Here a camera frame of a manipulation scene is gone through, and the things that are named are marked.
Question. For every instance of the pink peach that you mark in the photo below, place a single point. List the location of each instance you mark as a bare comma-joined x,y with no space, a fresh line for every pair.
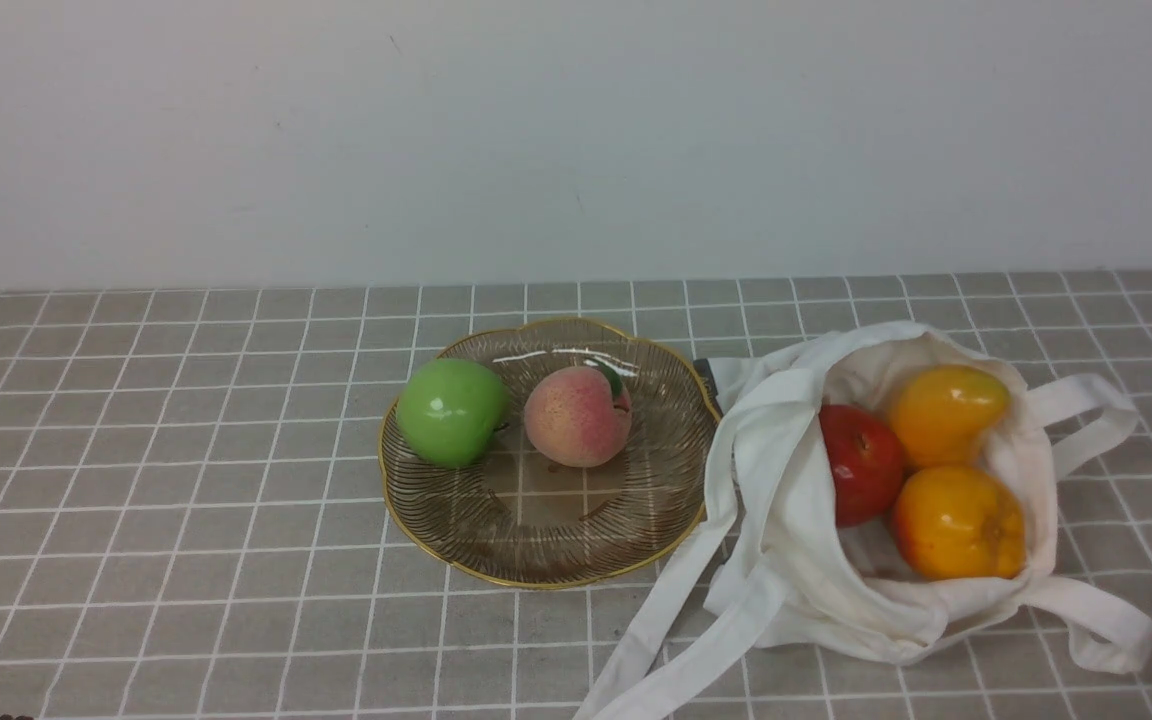
579,416

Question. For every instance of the green apple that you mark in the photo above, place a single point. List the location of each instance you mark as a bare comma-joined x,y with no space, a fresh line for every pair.
450,410

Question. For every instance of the gold-rimmed glass plate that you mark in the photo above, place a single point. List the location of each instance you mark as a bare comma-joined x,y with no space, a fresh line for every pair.
517,518

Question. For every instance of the grey checked tablecloth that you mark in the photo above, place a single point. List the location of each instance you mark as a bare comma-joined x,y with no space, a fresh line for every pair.
191,520

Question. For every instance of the white cloth bag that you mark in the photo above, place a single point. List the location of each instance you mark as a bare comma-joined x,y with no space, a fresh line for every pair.
768,566

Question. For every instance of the red apple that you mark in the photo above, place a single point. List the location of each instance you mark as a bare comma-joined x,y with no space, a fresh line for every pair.
866,460

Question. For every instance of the yellow mango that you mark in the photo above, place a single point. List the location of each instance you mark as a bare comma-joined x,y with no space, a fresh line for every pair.
943,415

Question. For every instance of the orange fruit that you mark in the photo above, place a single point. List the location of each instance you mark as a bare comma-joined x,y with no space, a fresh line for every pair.
958,522

